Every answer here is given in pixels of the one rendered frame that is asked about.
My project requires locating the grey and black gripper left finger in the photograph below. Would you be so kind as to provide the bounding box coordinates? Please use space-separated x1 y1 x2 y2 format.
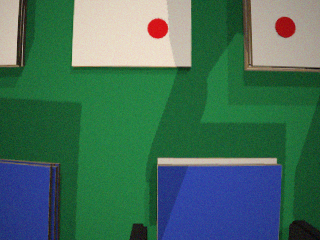
129 224 147 240

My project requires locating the green card table mat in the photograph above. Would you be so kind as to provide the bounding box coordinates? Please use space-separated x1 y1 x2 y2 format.
0 0 320 240

